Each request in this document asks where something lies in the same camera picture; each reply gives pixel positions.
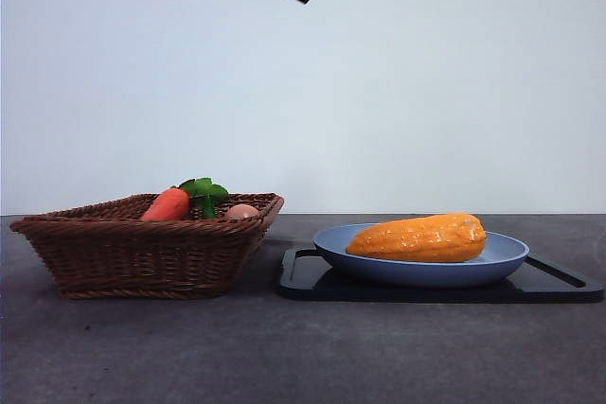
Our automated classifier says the blue plate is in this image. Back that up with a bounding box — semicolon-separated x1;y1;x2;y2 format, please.
312;222;530;289

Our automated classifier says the black rectangular tray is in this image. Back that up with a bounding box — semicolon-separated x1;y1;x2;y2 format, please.
276;247;606;305

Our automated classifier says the brown egg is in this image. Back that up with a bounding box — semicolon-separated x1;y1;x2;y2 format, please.
223;203;262;222

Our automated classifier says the brown wicker basket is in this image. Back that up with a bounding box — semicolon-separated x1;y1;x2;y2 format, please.
9;192;286;301

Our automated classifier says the orange carrot with green leaves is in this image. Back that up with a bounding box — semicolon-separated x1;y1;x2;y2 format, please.
140;177;231;222

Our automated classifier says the orange corn cob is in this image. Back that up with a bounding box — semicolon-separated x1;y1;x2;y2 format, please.
345;212;488;264

